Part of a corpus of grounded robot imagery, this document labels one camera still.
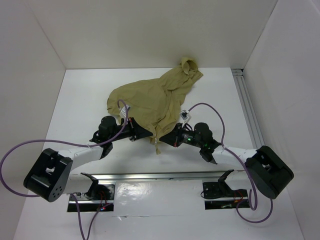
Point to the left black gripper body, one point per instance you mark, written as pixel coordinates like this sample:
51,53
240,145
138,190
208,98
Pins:
122,135

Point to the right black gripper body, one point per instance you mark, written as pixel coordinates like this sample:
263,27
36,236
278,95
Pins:
188,136

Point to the olive yellow jacket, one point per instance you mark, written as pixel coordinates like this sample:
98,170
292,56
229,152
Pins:
155,104

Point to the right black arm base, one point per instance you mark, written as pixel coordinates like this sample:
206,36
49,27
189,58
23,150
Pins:
220,189

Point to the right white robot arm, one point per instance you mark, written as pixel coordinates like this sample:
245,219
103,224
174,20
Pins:
268,171

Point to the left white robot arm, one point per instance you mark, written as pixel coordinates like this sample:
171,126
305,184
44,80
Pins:
50,176

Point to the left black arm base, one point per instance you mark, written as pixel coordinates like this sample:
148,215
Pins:
96,189

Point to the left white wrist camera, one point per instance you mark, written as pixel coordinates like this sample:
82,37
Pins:
124,111

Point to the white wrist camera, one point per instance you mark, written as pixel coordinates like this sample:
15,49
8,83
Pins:
185,115
124,111

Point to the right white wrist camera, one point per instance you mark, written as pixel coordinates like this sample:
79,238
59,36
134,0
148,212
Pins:
185,115

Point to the front aluminium rail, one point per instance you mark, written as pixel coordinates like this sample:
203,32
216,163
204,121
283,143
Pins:
157,176

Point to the aluminium rail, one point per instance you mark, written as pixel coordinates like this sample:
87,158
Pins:
248,109
157,176

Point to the right side aluminium rail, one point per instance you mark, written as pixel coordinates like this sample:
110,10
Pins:
248,109

